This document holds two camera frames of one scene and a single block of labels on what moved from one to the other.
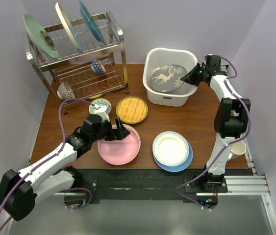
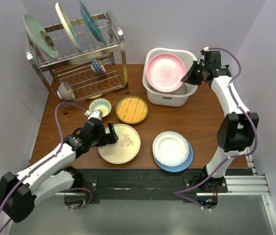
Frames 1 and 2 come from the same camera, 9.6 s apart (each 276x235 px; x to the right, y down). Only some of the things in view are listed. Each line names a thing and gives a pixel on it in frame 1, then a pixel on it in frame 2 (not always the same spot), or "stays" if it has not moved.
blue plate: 178,168 stays
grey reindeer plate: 167,78 -> 181,91
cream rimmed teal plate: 69,28 stays
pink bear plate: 120,152 -> 164,71
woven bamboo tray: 132,110 stays
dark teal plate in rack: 91,24 stays
